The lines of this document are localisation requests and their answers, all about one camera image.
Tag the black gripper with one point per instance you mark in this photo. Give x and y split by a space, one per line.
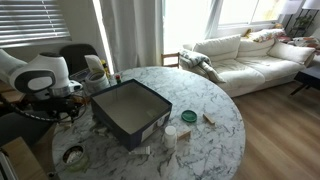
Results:
72 107

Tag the dark blue cardboard box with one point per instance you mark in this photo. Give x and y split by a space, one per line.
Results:
131 111

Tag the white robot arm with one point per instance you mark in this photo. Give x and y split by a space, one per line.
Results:
46 78

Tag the dark office chair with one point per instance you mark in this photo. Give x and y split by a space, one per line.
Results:
75 57

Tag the metal bowl with foil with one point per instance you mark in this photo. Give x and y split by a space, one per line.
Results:
75 158

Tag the green sauce bottle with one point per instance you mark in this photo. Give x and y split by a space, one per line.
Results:
118 78

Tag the wooden desk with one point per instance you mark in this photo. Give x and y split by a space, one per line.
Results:
23 160

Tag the white squeeze tube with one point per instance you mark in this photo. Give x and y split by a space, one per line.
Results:
141 151

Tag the white pill bottle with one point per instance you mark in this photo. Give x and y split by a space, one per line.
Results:
170 137

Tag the wooden chair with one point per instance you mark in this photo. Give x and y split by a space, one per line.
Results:
170 60

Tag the small wooden block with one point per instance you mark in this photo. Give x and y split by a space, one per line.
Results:
184 134

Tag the green round lid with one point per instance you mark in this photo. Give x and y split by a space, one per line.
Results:
189 116

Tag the folded grey blanket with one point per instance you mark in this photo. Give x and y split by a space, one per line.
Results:
200 64

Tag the wooden block on table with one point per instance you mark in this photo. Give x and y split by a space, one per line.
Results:
208 117

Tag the white sofa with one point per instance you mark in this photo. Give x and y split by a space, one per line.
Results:
249 66

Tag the dark coffee table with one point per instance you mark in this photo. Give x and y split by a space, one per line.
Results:
309 77

